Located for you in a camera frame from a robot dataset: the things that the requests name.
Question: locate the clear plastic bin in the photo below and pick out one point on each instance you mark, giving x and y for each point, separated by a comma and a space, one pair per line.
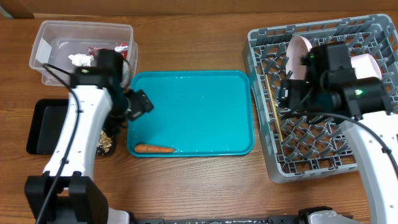
56, 40

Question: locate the white napkin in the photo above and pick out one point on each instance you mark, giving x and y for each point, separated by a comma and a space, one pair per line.
81, 60

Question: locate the black tray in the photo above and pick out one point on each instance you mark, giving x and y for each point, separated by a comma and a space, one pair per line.
46, 126

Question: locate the rice and food scraps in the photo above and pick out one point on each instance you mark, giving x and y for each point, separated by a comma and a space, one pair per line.
104, 144

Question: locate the red foil wrapper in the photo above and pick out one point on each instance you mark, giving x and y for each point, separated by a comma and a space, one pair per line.
121, 48

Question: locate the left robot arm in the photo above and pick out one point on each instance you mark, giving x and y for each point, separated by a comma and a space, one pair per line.
99, 99

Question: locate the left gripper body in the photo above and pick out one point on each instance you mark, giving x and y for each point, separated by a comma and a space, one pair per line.
138, 104

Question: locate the orange carrot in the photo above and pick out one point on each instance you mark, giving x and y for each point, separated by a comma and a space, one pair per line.
145, 148

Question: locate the large pink plate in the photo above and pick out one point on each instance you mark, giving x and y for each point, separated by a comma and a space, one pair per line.
298, 47

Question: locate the small pink bowl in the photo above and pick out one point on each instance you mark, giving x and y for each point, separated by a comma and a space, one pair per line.
366, 66

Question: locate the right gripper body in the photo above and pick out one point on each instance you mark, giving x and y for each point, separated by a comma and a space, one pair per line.
295, 95

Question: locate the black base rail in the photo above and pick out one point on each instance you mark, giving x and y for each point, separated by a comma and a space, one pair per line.
275, 219

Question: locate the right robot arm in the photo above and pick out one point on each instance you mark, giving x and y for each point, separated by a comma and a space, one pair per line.
356, 98

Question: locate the teal serving tray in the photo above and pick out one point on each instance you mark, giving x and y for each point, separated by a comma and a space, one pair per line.
198, 113

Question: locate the wooden chopstick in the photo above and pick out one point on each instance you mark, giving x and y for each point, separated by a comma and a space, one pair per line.
274, 111

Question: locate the grey dishwasher rack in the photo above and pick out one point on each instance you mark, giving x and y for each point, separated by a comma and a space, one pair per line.
318, 150

